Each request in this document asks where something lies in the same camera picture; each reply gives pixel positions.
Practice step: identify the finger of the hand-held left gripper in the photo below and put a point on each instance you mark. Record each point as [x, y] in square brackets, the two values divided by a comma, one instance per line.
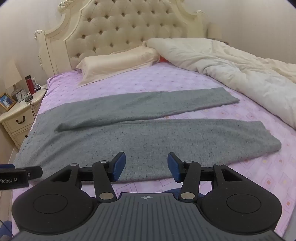
[34, 172]

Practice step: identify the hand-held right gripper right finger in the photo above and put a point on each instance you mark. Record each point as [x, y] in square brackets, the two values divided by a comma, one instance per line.
[174, 165]

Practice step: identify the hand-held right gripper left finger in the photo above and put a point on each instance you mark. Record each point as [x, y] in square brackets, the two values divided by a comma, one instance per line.
[118, 165]

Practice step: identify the grey pants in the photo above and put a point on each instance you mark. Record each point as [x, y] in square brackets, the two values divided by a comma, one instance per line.
[148, 141]

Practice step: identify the cream nightstand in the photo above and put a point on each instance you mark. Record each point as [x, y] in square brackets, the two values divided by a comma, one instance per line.
[17, 115]

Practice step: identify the framed photo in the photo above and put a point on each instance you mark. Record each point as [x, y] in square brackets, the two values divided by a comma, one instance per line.
[6, 101]

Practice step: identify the small desk clock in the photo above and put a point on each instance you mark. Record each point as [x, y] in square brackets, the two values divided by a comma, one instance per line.
[22, 95]

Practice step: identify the red bottle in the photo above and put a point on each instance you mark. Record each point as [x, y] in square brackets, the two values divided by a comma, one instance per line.
[30, 84]

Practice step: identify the purple patterned bed sheet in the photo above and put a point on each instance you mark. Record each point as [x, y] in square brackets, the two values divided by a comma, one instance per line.
[185, 76]

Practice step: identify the table lamp with white shade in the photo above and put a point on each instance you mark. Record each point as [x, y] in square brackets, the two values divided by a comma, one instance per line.
[12, 76]

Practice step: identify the cream pillow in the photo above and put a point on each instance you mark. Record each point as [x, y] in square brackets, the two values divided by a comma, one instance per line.
[115, 62]

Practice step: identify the red cloth item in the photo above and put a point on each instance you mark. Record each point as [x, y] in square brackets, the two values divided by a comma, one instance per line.
[163, 59]

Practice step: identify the white duvet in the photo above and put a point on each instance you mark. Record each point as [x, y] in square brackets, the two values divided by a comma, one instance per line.
[242, 69]

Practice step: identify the cream tufted headboard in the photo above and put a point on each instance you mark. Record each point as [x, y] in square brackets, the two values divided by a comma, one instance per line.
[120, 27]

